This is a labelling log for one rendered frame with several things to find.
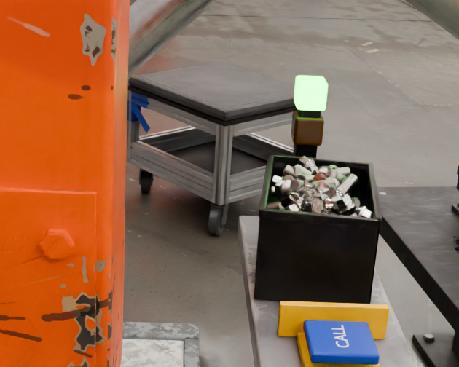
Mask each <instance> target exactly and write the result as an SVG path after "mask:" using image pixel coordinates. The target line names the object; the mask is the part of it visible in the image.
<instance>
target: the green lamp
mask: <svg viewBox="0 0 459 367"><path fill-rule="evenodd" d="M327 90H328V84H327V82H326V80H325V79H324V78H323V77H322V76H297V77H296V81H295V90H294V103H295V105H296V107H297V109H299V110H309V111H324V110H325V108H326V97H327Z"/></svg>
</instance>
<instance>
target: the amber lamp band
mask: <svg viewBox="0 0 459 367"><path fill-rule="evenodd" d="M323 126H324V119H323V117H322V115H321V118H313V117H299V116H298V113H297V111H294V112H293V114H292V123H291V138H292V141H293V143H294V144H295V145H300V146H320V145H321V144H322V140H323Z"/></svg>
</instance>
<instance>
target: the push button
mask: <svg viewBox="0 0 459 367"><path fill-rule="evenodd" d="M303 329H304V332H305V338H306V342H307V347H308V351H309V354H310V359H311V362H312V363H344V364H370V365H377V364H378V363H379V360H380V355H379V352H378V350H377V347H376V344H375V342H374V339H373V336H372V333H371V331H370V328H369V325H368V323H367V322H352V321H328V320H305V321H304V325H303Z"/></svg>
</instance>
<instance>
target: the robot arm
mask: <svg viewBox="0 0 459 367"><path fill-rule="evenodd" d="M215 1H217V0H137V1H135V2H134V3H133V4H132V5H131V6H130V19H129V54H128V78H129V77H130V76H131V75H132V74H134V73H135V72H136V71H137V70H138V69H139V68H140V67H142V65H143V64H145V63H146V62H147V61H148V60H149V59H151V58H152V57H153V56H154V55H155V54H157V53H158V52H159V51H160V50H161V49H162V48H163V47H164V46H165V45H166V44H167V43H169V42H170V41H171V40H172V39H173V38H175V37H176V36H177V35H178V34H179V33H181V32H182V31H183V30H184V29H185V28H186V27H187V26H188V25H189V24H190V23H192V22H193V21H194V20H195V19H196V18H197V17H199V16H200V15H201V14H202V13H203V12H204V11H206V10H207V8H209V7H210V6H211V5H212V4H213V3H214V2H215ZM405 1H407V2H408V3H410V4H411V5H412V6H414V7H415V8H416V9H418V10H419V11H421V12H422V13H423V14H424V15H426V16H427V17H429V18H430V19H431V20H432V21H434V22H435V23H437V24H438V25H440V26H441V27H442V28H443V29H444V30H446V31H447V32H449V33H450V34H452V35H453V36H454V37H455V38H457V39H458V40H459V0H405Z"/></svg>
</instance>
